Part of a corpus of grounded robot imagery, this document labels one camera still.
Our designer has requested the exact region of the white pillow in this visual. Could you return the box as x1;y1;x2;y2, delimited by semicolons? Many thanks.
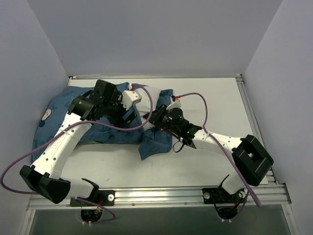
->
131;86;161;127

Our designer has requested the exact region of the blue cartoon pillowcase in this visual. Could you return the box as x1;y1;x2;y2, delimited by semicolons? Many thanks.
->
31;82;176;161

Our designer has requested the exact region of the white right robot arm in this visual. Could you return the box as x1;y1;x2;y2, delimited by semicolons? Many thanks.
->
144;105;274;202

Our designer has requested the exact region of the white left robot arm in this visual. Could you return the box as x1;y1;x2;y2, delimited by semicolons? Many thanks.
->
20;80;142;205

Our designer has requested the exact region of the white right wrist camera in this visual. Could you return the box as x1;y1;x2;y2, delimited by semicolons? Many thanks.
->
166;99;181;110

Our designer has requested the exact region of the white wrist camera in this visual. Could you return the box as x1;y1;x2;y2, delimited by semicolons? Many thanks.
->
166;99;181;110
121;90;142;110

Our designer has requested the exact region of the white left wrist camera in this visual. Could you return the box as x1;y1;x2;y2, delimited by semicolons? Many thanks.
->
121;90;142;110

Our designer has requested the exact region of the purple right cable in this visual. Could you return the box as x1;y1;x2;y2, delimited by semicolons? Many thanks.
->
171;92;262;208

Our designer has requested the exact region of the purple cable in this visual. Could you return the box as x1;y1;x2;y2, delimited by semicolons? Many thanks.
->
0;83;154;225
171;92;262;208

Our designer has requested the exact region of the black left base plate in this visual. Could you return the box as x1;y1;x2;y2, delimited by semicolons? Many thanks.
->
69;189;115;207

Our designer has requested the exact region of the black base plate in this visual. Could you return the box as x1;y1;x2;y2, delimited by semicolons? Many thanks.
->
202;187;246;205
69;189;115;207

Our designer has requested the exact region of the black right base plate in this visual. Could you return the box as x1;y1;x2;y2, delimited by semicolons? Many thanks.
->
202;187;246;205

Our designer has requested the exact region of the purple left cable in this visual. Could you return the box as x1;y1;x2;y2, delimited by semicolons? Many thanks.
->
0;83;154;225

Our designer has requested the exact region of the aluminium right side rail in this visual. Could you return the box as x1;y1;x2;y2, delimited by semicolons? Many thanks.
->
236;73;279;187

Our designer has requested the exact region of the aluminium rail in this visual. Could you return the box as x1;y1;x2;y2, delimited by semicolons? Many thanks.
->
27;184;291;210
236;73;279;187

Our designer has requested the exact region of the aluminium front rail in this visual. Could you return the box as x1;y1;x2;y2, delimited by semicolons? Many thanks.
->
27;184;291;210

